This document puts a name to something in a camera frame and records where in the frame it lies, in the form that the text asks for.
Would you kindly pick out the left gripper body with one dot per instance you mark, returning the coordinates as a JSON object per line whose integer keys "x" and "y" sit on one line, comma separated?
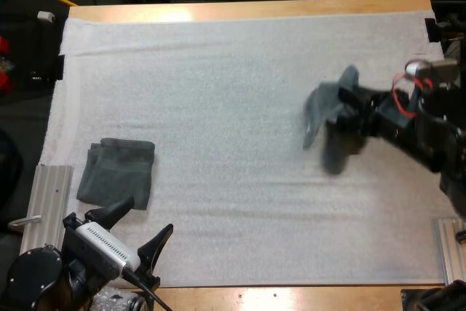
{"x": 82, "y": 265}

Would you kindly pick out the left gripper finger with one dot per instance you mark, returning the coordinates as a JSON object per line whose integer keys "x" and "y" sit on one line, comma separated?
{"x": 111, "y": 212}
{"x": 157, "y": 245}

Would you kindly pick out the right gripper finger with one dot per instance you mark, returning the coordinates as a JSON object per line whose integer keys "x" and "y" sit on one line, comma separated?
{"x": 348, "y": 95}

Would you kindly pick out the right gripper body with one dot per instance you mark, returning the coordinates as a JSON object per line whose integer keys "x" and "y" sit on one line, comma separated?
{"x": 386, "y": 112}

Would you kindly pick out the grey-green towel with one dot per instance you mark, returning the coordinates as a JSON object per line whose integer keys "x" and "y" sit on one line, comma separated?
{"x": 324, "y": 107}
{"x": 116, "y": 172}

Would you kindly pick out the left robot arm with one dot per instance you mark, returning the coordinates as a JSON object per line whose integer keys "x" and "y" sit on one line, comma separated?
{"x": 34, "y": 278}

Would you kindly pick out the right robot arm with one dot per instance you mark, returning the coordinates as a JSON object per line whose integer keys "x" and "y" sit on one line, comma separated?
{"x": 442, "y": 136}

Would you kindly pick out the dark table clamp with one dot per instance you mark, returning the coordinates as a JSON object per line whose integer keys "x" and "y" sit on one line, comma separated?
{"x": 59, "y": 67}

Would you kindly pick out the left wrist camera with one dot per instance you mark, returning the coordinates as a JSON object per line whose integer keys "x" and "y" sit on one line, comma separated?
{"x": 105, "y": 245}

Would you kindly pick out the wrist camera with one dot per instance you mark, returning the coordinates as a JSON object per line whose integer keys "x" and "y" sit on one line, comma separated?
{"x": 426, "y": 68}
{"x": 105, "y": 245}

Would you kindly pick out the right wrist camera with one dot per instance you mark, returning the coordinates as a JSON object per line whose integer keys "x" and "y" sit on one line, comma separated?
{"x": 426, "y": 68}

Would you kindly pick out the ribbed aluminium rail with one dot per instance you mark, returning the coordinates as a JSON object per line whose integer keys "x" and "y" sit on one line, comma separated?
{"x": 449, "y": 249}
{"x": 47, "y": 209}

